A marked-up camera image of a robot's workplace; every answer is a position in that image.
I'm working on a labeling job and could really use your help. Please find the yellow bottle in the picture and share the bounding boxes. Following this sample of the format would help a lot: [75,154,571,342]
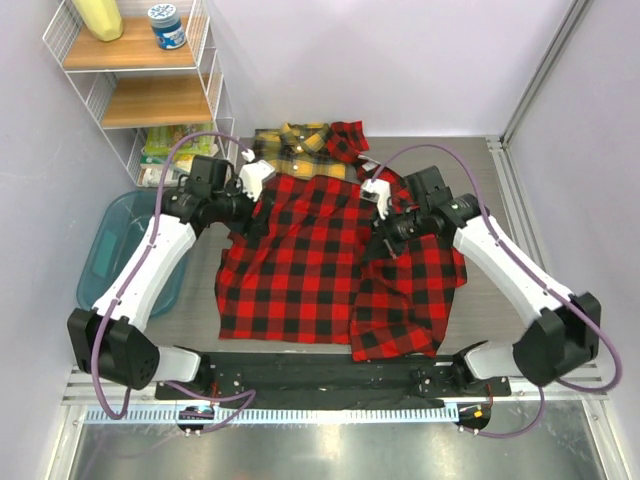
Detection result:
[72,0,124,42]

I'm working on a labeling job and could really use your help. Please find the red black plaid shirt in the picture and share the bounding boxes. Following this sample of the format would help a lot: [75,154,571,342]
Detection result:
[215,122,467,361]

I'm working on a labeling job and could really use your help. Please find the blue white jar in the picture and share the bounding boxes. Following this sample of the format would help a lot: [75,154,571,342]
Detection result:
[147,3,186,50]

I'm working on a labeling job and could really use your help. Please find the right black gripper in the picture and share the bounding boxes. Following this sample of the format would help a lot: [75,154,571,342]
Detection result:
[364,202,429,260]

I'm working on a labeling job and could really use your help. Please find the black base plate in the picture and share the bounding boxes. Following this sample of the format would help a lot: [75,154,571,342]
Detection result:
[180,352,511,410]

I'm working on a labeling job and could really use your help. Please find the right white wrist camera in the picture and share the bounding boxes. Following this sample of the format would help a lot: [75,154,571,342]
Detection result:
[360,179,391,220]

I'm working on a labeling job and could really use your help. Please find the teal plastic bin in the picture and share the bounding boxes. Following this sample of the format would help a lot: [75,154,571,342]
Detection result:
[75,189,191,317]

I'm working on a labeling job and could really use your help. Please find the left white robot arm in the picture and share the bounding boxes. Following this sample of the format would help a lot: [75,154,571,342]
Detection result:
[67,156,275,399]

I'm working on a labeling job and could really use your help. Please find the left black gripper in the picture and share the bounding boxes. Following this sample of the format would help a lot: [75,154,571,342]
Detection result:
[211,175,273,242]

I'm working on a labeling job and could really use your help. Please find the purple cable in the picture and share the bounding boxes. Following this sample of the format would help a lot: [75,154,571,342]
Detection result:
[89,132,256,434]
[369,144,622,441]

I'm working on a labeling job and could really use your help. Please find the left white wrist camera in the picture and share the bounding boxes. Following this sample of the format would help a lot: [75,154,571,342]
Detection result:
[238,149,276,202]

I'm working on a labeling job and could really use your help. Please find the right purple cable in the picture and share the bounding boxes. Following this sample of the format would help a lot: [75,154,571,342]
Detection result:
[369,144,622,441]

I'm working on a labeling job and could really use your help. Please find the white wire wooden shelf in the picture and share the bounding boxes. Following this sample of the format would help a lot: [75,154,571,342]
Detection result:
[43,1,235,185]

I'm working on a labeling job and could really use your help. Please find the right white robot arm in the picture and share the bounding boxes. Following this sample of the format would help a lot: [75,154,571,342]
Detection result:
[360,167,602,395]

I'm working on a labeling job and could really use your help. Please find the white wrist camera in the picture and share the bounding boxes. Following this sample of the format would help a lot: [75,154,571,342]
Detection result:
[238,149,276,202]
[360,179,391,220]

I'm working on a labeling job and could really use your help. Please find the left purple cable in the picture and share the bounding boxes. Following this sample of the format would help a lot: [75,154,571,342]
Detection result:
[89,132,256,434]

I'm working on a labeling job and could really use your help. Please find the white slotted cable duct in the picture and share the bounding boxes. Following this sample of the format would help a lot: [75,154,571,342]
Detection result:
[84,403,459,425]

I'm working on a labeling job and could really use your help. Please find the folded yellow plaid shirt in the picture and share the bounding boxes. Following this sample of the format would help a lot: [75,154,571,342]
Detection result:
[252,123,357,183]

